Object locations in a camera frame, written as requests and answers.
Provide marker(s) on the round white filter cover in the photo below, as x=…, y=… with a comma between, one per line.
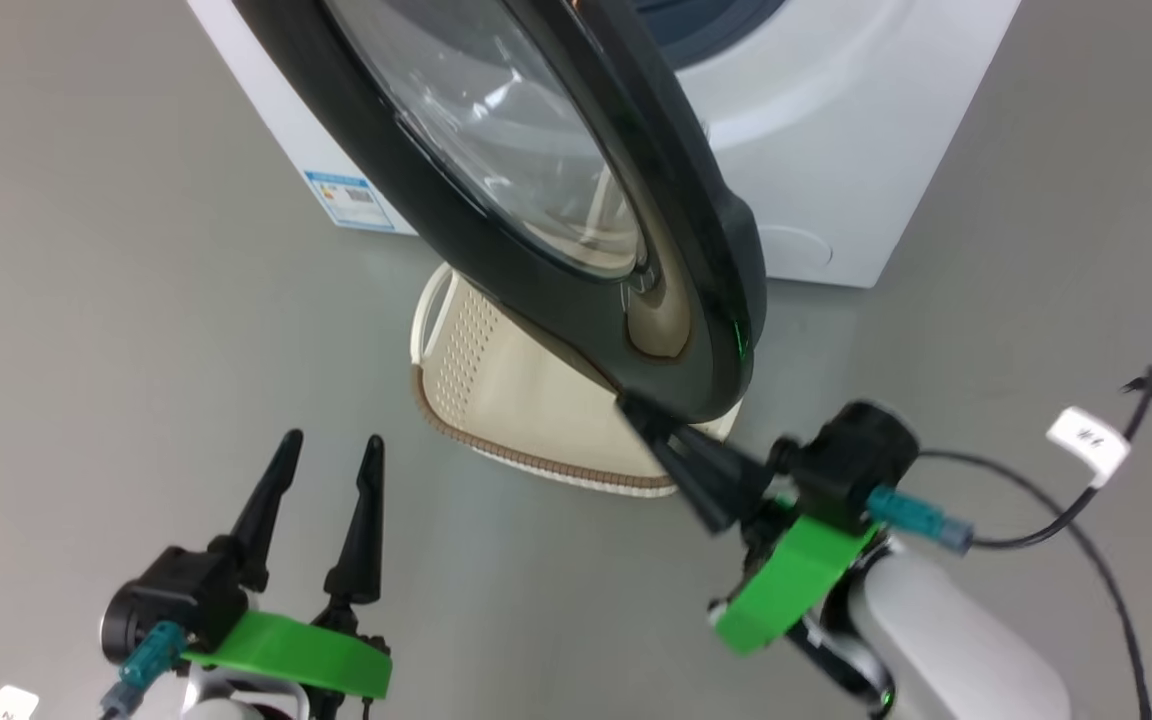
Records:
x=796, y=248

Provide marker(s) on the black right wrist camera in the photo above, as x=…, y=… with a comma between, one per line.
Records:
x=851, y=455

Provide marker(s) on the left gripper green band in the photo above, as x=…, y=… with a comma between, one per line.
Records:
x=286, y=655

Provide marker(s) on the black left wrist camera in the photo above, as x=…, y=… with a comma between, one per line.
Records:
x=176, y=590

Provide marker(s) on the white washing machine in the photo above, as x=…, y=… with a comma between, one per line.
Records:
x=856, y=130

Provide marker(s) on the blue white energy label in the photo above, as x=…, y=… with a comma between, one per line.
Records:
x=351, y=200

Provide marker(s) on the cream perforated laundry basket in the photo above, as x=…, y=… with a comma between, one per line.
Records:
x=516, y=400

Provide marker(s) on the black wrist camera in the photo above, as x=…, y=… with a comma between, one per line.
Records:
x=176, y=590
x=851, y=455

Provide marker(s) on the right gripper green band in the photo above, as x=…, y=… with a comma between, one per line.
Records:
x=796, y=580

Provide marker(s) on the grey rubber door gasket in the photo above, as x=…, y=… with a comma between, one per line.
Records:
x=706, y=30

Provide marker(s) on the black round glass machine door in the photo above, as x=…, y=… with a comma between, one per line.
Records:
x=706, y=260

